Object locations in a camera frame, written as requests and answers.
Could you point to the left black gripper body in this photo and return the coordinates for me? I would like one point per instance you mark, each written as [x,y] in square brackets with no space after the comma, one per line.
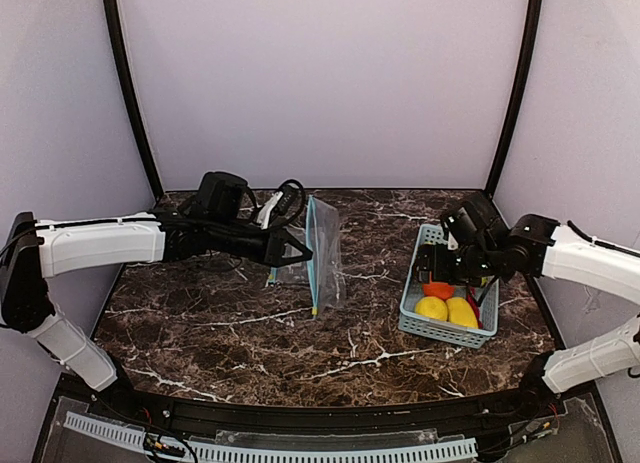
[273,247]

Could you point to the black frame post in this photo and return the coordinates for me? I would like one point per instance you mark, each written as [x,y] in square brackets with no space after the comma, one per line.
[521,74]
[128,92]

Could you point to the black front table rail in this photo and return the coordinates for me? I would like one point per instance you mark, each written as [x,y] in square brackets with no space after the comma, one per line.
[240,399]

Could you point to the black frame post right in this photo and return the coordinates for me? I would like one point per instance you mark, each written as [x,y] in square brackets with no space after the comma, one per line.
[521,74]

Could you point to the round yellow lemon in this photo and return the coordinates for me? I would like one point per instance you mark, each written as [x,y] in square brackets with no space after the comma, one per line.
[432,307]

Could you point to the clear zip bag blue zipper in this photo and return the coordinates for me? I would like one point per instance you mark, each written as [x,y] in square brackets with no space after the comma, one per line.
[324,269]

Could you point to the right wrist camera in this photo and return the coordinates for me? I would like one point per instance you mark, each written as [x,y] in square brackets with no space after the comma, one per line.
[460,228]

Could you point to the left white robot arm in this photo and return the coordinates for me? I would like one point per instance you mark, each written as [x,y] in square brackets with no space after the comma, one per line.
[37,250]

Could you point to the yellow mango front right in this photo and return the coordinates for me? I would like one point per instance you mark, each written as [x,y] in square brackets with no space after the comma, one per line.
[461,313]

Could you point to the orange fruit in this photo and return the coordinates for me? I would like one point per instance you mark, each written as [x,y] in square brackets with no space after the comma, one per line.
[440,290]

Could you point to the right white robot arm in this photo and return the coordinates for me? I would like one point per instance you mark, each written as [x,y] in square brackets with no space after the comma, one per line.
[479,244]

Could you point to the black frame post left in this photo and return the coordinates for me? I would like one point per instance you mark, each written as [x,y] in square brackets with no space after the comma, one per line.
[128,92]

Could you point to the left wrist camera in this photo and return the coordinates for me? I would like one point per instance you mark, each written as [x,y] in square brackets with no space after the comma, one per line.
[283,207]

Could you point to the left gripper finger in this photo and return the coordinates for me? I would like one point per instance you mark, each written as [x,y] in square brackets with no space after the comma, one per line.
[295,246]
[293,260]

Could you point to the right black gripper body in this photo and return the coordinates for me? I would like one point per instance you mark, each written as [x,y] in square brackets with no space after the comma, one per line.
[427,263]

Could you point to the red chili pepper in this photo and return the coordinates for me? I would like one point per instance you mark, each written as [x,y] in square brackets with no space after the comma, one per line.
[470,297]

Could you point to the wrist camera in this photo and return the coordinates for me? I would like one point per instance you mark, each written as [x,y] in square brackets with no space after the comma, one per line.
[460,228]
[283,207]

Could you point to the slotted grey cable duct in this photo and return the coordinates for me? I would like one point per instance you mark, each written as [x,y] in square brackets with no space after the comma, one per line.
[230,446]

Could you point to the light blue plastic basket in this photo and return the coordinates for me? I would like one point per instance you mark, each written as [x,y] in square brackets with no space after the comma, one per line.
[416,324]

